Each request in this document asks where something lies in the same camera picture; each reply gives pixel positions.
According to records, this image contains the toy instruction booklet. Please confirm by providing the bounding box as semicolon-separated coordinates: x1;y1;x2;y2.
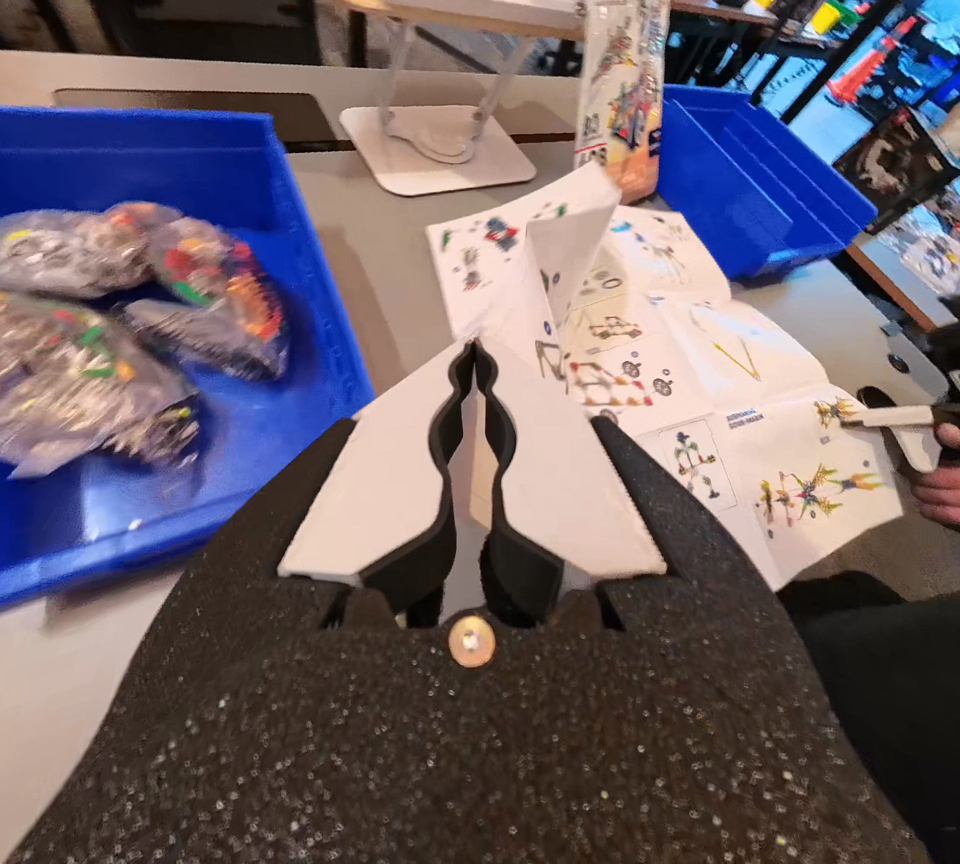
424;166;905;592

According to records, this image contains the black pole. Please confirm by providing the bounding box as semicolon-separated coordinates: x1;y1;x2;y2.
780;0;960;124

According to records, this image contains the person's right hand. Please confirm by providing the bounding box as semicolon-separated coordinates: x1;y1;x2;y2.
915;421;960;527

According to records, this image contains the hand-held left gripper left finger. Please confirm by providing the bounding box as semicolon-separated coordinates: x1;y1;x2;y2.
277;339;477;587

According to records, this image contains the black printed box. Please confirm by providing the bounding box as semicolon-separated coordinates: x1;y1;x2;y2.
832;106;960;223

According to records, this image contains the toy building set bag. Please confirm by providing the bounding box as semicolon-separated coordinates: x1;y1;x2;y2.
572;0;674;203

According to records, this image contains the brown work table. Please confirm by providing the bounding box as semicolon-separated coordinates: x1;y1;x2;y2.
667;0;826;47

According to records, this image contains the orange traffic cone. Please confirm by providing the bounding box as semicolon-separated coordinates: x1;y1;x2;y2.
825;16;920;106

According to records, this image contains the white document stand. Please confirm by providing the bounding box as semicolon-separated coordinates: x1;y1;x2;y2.
339;0;588;197

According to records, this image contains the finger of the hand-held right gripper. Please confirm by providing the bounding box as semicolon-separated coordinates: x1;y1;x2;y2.
840;405;939;431

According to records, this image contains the blue plastic bin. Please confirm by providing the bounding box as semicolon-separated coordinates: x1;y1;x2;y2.
0;106;376;610
656;84;879;281

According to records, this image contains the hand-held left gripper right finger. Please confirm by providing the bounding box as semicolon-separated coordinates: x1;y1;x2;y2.
474;340;669;591

